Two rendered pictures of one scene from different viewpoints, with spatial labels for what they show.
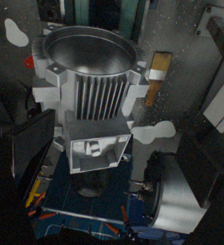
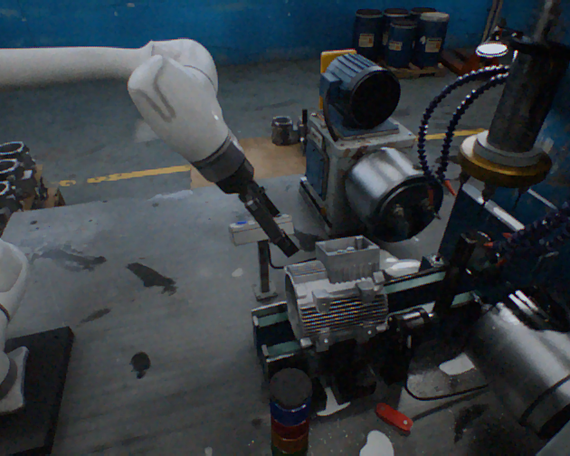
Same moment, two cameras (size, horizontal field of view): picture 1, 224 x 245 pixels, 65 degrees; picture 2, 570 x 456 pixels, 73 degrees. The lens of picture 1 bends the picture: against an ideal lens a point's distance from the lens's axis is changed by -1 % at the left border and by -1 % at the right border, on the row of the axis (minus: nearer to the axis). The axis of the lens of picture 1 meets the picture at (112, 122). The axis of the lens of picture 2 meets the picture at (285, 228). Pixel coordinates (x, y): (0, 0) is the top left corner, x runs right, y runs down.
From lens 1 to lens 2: 76 cm
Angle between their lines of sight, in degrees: 55
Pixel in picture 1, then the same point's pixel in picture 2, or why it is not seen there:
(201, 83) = not seen: hidden behind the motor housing
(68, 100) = (319, 283)
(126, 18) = (279, 318)
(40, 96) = (322, 294)
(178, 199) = (372, 187)
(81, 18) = (294, 345)
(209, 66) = not seen: hidden behind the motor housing
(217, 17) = (260, 289)
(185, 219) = (380, 169)
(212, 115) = (289, 228)
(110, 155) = (356, 244)
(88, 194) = (483, 238)
